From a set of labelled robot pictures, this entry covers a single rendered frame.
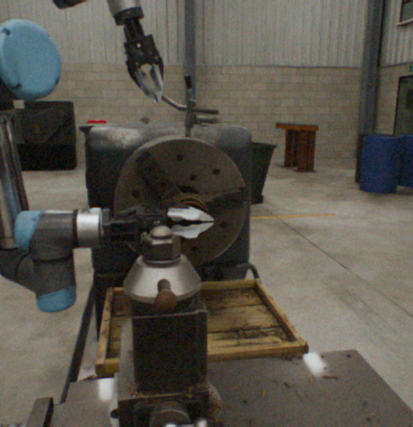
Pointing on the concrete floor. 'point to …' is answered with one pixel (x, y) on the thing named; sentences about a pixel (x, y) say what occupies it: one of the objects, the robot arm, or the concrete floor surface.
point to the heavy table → (299, 146)
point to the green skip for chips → (261, 156)
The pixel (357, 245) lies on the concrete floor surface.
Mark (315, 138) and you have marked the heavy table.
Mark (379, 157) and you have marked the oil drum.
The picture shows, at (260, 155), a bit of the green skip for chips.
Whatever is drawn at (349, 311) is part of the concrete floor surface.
